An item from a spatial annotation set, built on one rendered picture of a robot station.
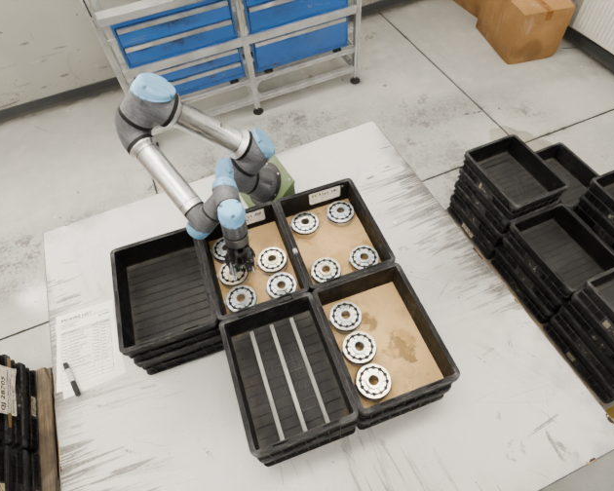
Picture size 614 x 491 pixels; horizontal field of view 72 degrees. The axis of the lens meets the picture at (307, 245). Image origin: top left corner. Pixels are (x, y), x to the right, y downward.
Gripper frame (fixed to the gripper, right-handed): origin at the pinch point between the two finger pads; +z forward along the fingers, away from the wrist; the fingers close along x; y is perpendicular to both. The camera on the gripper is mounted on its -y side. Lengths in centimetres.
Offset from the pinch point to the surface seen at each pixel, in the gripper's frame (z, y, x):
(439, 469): 12, 77, 38
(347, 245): -1.2, 2.5, 38.5
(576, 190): 43, -20, 187
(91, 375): 20, 12, -59
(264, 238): 1.0, -11.7, 11.2
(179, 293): 3.9, -0.1, -22.8
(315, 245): -0.3, -1.5, 27.5
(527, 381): 9, 64, 76
